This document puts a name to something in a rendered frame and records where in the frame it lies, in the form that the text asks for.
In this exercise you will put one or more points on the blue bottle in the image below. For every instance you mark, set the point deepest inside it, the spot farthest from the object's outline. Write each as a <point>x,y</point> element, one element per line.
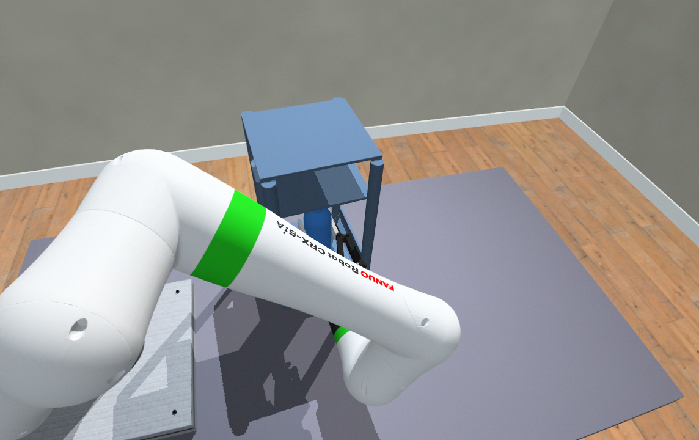
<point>318,225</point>

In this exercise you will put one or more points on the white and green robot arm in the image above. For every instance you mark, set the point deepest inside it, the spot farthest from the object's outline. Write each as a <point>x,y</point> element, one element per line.
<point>74,323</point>

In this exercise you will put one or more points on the blue shelving unit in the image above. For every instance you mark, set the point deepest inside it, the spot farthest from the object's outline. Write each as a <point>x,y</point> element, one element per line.
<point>303,159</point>

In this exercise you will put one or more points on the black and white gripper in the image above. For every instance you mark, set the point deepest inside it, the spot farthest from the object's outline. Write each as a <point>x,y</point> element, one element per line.
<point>342,238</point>

